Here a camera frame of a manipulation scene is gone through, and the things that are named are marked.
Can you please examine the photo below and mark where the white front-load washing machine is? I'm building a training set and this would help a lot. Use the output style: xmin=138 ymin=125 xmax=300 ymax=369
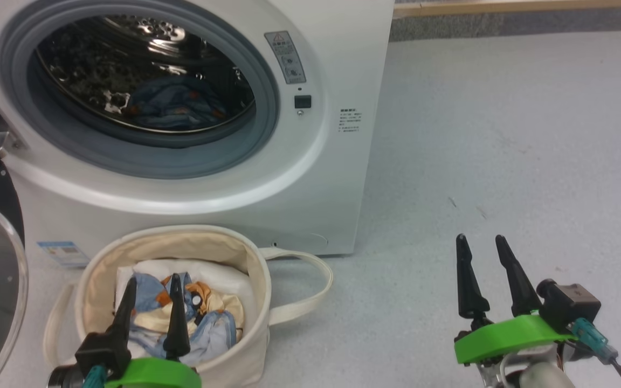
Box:
xmin=0 ymin=0 xmax=395 ymax=266

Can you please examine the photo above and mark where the cream canvas laundry basket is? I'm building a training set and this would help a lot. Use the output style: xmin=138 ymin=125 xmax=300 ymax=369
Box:
xmin=43 ymin=225 xmax=334 ymax=388

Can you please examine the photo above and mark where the blue orange patterned garment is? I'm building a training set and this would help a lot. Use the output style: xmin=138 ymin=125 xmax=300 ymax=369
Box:
xmin=126 ymin=272 xmax=245 ymax=368

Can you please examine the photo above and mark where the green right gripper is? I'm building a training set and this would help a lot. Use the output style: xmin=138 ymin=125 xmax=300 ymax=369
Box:
xmin=453 ymin=233 xmax=578 ymax=388

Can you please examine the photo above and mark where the blue energy label sticker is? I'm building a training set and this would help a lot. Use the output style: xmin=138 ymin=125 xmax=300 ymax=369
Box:
xmin=37 ymin=240 xmax=91 ymax=268

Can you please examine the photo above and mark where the wooden floor step strip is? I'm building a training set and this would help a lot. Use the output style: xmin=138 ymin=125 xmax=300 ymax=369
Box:
xmin=393 ymin=0 xmax=621 ymax=18

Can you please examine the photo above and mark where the teal plug black camera cable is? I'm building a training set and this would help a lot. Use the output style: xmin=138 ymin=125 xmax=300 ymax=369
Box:
xmin=568 ymin=317 xmax=621 ymax=388

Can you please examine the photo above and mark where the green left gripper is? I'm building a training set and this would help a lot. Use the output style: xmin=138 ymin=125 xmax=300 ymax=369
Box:
xmin=103 ymin=273 xmax=202 ymax=388

